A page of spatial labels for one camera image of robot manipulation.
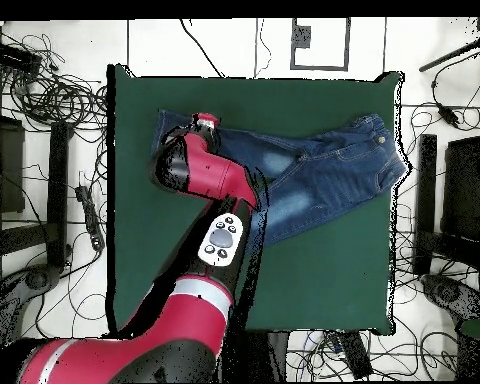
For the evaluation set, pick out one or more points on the blue denim jeans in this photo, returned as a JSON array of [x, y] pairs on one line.
[[336, 172]]

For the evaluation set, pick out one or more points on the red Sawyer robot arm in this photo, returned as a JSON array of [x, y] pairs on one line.
[[208, 172]]

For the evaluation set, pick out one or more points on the black flat box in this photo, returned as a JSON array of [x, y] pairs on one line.
[[12, 54]]

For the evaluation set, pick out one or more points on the black power strip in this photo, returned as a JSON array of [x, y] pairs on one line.
[[356, 356], [90, 216]]

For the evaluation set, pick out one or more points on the black stand bar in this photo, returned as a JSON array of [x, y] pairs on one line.
[[58, 192], [427, 180]]

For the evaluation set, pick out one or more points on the dark green table cloth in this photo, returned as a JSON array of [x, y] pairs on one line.
[[324, 280]]

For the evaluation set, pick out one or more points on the dark square case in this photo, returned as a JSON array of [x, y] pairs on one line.
[[8, 168], [464, 188]]

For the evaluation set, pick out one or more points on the grey wheeled stand leg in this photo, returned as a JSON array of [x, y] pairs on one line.
[[448, 292], [36, 280]]

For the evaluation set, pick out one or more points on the black power adapter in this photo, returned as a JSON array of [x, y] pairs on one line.
[[448, 115]]

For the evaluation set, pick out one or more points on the black tripod leg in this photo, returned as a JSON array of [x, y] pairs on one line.
[[444, 60]]

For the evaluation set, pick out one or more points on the grey square frame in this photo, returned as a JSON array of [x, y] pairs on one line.
[[320, 68]]

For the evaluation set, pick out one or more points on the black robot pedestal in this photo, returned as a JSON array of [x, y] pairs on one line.
[[272, 356]]

